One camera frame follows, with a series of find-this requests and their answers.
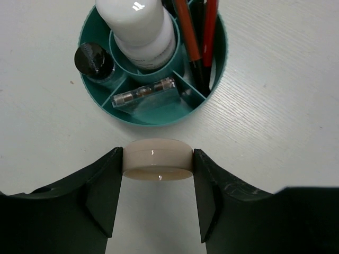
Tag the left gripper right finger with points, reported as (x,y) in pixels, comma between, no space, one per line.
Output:
(236,217)

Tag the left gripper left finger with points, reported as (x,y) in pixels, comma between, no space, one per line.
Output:
(73,215)

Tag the round beige compact jar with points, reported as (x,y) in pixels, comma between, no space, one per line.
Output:
(157,159)

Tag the eyeshadow palette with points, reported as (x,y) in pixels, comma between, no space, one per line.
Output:
(148,97)

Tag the small clear black-capped bottle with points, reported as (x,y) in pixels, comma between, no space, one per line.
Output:
(94,62)

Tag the white pink blue bottle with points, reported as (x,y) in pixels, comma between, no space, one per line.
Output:
(143,31)

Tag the black makeup tube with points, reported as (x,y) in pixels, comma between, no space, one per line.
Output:
(168,4)

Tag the teal round organizer container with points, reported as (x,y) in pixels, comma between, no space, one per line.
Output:
(128,77)

